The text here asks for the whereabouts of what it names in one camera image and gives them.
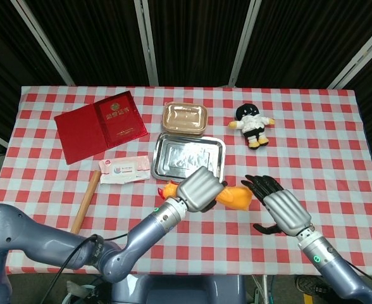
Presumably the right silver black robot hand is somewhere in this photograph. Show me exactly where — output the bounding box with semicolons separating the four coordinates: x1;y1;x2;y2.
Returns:
241;174;313;237

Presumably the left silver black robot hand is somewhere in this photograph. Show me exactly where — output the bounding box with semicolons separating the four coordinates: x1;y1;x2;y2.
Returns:
175;165;228;213

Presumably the yellow rubber chicken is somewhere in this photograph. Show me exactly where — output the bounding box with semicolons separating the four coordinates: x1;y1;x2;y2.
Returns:
156;180;253;212

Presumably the silver metal tray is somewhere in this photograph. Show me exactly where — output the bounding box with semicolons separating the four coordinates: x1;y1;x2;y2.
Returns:
150;132;227;184

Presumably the red white checkered tablecloth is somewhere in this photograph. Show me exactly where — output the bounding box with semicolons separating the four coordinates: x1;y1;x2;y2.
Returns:
0;85;372;276

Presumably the brown food container clear lid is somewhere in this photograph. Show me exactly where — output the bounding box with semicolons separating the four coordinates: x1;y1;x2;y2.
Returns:
160;101;209;137

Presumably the dark sneaker shoe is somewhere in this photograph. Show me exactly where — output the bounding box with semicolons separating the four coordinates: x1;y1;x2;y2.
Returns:
295;274;335;296

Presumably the white wet wipes pack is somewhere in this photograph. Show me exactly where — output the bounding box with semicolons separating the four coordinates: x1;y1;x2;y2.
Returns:
98;155;151;185

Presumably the black white plush doll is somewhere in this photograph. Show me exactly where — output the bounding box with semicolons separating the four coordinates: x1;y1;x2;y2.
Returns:
227;103;276;151

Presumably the blue-grey robot torso base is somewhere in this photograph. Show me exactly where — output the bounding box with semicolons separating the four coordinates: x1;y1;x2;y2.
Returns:
109;274;247;304

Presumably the wooden rolling pin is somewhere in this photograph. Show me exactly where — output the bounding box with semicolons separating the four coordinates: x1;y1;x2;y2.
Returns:
70;170;102;235

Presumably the red certificate folder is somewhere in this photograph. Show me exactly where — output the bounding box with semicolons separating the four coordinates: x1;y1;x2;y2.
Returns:
53;91;149;165

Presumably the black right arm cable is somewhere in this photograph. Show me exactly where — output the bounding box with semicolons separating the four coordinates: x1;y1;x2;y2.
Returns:
344;263;372;301

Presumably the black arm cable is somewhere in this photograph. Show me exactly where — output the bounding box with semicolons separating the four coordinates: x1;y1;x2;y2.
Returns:
344;263;372;301
39;232;132;304

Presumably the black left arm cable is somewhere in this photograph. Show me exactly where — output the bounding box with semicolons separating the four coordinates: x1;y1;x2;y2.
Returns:
39;232;132;304

